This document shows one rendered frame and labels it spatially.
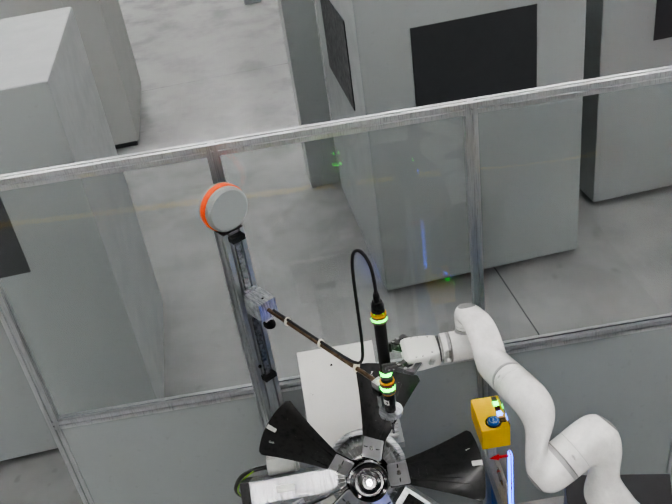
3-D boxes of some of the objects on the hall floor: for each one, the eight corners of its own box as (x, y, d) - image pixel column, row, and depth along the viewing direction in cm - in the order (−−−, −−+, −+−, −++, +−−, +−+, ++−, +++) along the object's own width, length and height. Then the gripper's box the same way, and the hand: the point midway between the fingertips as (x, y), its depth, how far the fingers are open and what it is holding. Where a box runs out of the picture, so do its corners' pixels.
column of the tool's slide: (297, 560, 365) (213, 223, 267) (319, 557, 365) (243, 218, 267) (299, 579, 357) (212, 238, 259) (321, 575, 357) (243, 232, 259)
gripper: (435, 318, 228) (374, 329, 228) (448, 358, 214) (383, 369, 213) (436, 339, 232) (376, 349, 232) (450, 379, 218) (386, 390, 217)
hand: (384, 358), depth 223 cm, fingers open, 8 cm apart
